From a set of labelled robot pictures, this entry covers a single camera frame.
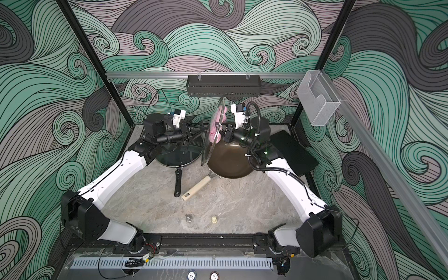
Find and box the black frame post right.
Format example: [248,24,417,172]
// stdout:
[291,1,356,126]

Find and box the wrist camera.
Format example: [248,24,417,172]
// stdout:
[168,109,186,129]
[231,103,249,129]

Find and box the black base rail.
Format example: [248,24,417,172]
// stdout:
[64,231,344,257]

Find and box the aluminium rail back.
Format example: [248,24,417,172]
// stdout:
[105,71,306,81]

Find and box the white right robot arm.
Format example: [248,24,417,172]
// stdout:
[216,119,343,257]

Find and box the black ribbed carrying case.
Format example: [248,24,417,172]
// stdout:
[270,130,319,176]

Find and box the black frying pan with lid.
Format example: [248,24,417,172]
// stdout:
[156,136,203,197]

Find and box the black frame post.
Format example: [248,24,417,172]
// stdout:
[56,0,135,129]
[291,1,356,126]

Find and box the aluminium rail right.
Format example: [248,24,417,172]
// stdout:
[320,71,448,270]

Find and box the small metal knob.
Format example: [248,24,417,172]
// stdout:
[185,214,193,223]

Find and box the black wall shelf tray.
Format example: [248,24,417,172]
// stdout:
[186,74,262,97]

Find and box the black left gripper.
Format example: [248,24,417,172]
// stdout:
[154,124,204,149]

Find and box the clear plastic wall bin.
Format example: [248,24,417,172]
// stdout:
[296,70,341,127]

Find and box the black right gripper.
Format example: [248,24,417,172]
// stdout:
[215,122,259,152]

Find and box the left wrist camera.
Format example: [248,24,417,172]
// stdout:
[168,109,186,129]

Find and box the aluminium rail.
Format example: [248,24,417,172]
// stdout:
[320,71,448,270]
[105,71,306,81]

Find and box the pink cloth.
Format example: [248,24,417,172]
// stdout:
[208,106,228,144]

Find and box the glass pot lid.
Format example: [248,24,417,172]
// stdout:
[201,97,228,166]

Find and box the white slotted cable duct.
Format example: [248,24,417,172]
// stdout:
[70,257,274,270]

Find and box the black frame post left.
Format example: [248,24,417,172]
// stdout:
[56,0,135,129]

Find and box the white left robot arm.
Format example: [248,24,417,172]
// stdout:
[61,110,205,254]

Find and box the brown wok with wooden handle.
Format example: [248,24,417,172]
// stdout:
[182,141,254,201]

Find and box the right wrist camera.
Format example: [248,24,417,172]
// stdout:
[231,103,249,129]

